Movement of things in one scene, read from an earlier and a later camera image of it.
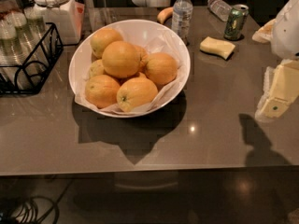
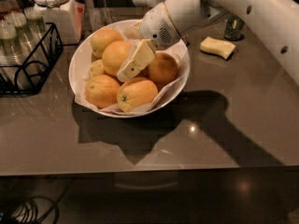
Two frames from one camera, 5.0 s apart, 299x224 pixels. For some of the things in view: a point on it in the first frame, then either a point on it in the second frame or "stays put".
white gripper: [286, 32] to [156, 24]
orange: [101, 91] stays put
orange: [121, 59] stays put
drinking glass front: [10, 52] stays put
